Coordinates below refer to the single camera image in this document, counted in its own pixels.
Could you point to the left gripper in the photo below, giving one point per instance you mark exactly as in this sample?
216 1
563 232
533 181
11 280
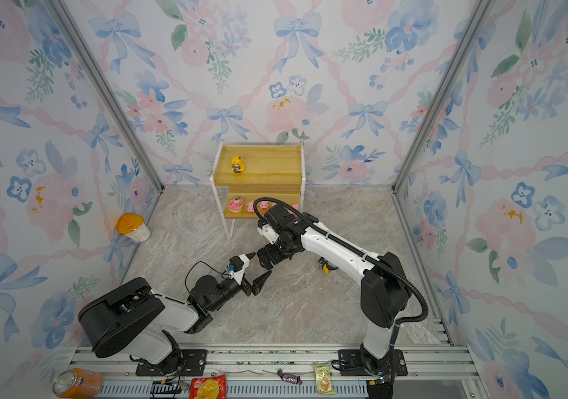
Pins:
256 287

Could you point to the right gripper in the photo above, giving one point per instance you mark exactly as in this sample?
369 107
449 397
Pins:
291 252

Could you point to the pink bear toy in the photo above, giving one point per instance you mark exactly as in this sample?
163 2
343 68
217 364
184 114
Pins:
236 205

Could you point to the yellow bear toy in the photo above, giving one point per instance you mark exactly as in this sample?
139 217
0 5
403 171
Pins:
237 165

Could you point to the black yellow duck toy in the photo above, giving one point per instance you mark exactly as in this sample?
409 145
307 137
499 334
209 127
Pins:
325 266

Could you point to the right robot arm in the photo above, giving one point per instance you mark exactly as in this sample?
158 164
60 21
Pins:
387 298

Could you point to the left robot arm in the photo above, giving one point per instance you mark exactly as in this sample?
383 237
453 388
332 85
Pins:
135 320

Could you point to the wooden two-tier shelf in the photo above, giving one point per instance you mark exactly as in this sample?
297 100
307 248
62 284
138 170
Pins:
276 171

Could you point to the purple wrapped candy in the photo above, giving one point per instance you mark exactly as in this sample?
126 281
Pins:
289 377

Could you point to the green snack packet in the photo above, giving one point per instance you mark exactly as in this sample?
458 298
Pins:
323 378

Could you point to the red snack packet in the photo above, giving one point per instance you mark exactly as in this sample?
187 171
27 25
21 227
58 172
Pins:
208 388

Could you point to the orange soda can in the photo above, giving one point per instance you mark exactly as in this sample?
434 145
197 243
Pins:
78 383

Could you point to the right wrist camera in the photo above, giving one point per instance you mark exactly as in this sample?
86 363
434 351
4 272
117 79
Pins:
266 231

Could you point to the aluminium rail base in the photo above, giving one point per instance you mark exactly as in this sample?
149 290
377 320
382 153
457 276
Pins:
429 371

